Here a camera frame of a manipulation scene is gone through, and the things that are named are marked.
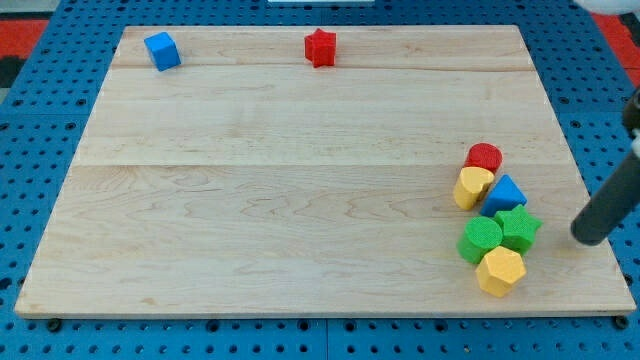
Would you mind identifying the wooden board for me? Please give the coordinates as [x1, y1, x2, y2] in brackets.
[15, 25, 636, 319]

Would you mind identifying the red star block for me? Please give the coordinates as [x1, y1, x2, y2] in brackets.
[304, 28, 337, 68]

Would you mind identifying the yellow heart block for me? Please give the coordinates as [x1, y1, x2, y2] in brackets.
[453, 166, 495, 210]

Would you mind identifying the red cylinder block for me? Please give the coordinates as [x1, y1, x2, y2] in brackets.
[464, 143, 503, 174]

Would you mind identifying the green cylinder block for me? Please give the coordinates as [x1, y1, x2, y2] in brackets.
[456, 216, 503, 264]

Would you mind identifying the blue triangle block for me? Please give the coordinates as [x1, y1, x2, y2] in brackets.
[480, 174, 528, 217]

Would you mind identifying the yellow hexagon block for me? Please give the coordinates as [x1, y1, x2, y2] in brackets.
[476, 246, 527, 298]

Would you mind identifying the green star block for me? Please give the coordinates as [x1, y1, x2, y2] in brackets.
[494, 204, 543, 255]

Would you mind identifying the blue cube block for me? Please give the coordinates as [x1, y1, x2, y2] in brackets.
[144, 32, 181, 72]

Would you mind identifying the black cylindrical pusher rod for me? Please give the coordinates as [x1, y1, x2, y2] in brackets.
[570, 88, 639, 246]

